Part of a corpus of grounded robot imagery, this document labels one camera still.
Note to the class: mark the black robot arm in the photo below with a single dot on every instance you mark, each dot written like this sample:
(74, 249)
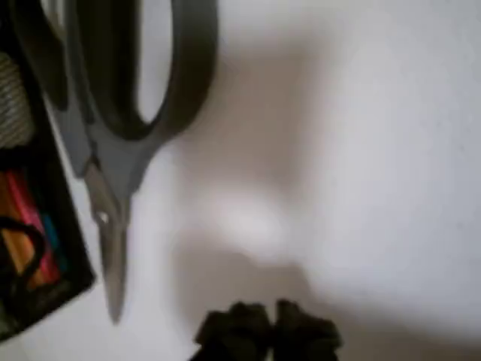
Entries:
(244, 331)

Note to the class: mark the grey black scissors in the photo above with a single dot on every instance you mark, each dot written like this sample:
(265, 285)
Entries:
(120, 158)

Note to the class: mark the black mesh desk organizer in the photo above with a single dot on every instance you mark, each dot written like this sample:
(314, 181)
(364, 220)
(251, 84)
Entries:
(71, 240)

